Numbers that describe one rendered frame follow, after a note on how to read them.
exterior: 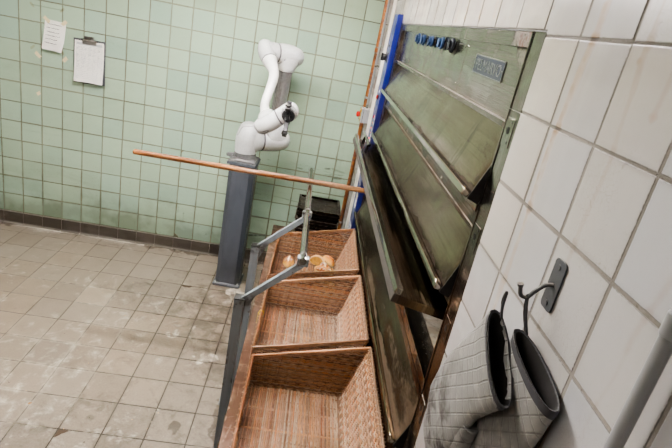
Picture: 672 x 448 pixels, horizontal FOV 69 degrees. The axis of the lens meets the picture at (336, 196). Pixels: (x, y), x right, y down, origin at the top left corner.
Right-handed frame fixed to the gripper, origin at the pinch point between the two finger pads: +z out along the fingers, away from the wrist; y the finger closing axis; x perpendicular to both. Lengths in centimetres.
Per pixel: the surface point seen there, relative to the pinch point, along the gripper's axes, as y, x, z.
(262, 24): -44, 33, -114
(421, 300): 8, -49, 153
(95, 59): 3, 150, -112
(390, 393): 53, -53, 137
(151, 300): 148, 74, -33
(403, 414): 49, -55, 150
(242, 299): 53, 2, 95
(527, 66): -54, -56, 158
